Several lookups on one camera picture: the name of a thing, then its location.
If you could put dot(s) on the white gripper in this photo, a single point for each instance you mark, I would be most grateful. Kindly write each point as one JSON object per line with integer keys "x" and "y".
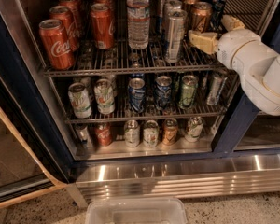
{"x": 230, "y": 48}

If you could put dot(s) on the orange-brown can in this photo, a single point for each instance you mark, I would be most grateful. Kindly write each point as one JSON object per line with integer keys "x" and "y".
{"x": 187, "y": 4}
{"x": 200, "y": 16}

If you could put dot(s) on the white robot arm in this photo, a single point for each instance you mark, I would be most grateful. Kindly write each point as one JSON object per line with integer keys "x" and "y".
{"x": 242, "y": 51}

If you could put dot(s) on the dark blue can top shelf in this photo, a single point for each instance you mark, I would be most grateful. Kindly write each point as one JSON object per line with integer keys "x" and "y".
{"x": 217, "y": 12}

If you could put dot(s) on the front tall silver can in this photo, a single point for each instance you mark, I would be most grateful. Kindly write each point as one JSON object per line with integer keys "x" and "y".
{"x": 174, "y": 34}

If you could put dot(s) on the tall silver can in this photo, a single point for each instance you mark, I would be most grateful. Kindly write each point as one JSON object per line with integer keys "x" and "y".
{"x": 174, "y": 34}
{"x": 160, "y": 6}
{"x": 168, "y": 6}

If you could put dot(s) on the silver can middle shelf right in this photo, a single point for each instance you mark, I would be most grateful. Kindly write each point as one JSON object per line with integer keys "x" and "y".
{"x": 217, "y": 85}

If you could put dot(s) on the green can middle shelf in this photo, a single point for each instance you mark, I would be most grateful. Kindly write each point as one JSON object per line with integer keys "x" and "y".
{"x": 188, "y": 88}

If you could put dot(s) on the rear tall silver can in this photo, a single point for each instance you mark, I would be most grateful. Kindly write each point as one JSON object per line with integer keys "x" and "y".
{"x": 160, "y": 6}

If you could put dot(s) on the blue Pepsi can right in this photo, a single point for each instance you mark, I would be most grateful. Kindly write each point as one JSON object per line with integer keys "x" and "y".
{"x": 162, "y": 92}

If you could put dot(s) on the blue pepsi can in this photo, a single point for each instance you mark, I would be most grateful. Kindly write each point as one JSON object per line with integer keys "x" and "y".
{"x": 137, "y": 90}
{"x": 162, "y": 92}

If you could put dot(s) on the white can bottom right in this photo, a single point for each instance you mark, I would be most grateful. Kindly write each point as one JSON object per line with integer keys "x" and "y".
{"x": 194, "y": 129}

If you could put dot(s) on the blue Pepsi can left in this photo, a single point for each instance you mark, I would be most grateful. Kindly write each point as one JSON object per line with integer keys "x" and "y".
{"x": 137, "y": 90}

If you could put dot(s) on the orange can bottom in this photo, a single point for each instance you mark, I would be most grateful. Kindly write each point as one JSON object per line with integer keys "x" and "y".
{"x": 170, "y": 129}

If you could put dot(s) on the stainless steel fridge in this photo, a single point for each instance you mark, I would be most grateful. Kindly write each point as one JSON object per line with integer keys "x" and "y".
{"x": 238, "y": 152}

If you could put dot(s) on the white green 7up can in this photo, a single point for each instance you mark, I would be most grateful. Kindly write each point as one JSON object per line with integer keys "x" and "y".
{"x": 104, "y": 96}
{"x": 80, "y": 100}

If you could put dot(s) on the white can bottom left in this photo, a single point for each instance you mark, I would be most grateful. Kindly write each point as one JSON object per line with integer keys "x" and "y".
{"x": 132, "y": 133}

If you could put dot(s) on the red coca-cola can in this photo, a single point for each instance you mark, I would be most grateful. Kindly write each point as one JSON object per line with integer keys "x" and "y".
{"x": 65, "y": 15}
{"x": 56, "y": 43}
{"x": 74, "y": 7}
{"x": 103, "y": 133}

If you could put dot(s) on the red Coca-Cola can bottom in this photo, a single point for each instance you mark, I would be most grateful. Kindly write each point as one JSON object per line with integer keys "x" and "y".
{"x": 103, "y": 133}

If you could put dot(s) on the white green 7UP can left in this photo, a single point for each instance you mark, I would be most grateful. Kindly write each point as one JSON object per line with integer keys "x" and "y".
{"x": 80, "y": 100}

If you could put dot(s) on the front red Coca-Cola can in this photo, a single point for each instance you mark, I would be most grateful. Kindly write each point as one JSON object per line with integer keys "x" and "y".
{"x": 56, "y": 43}

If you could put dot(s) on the silver Red Bull can bottom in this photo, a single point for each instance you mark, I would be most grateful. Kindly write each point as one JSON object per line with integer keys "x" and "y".
{"x": 83, "y": 135}

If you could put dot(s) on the open glass fridge door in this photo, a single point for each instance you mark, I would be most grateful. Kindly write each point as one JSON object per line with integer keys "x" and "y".
{"x": 23, "y": 175}

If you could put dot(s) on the clear plastic water bottle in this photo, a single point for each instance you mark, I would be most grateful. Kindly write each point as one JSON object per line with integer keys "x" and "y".
{"x": 138, "y": 18}

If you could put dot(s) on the clear plastic bin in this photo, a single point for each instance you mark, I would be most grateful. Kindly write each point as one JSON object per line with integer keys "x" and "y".
{"x": 137, "y": 211}

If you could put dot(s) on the top wire shelf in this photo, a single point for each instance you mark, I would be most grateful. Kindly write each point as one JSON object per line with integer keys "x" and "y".
{"x": 121, "y": 60}

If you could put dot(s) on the wire shelf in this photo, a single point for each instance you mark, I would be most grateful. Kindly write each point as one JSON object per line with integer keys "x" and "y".
{"x": 121, "y": 60}
{"x": 123, "y": 112}

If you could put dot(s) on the middle wire shelf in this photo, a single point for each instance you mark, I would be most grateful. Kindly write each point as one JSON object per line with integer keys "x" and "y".
{"x": 123, "y": 112}

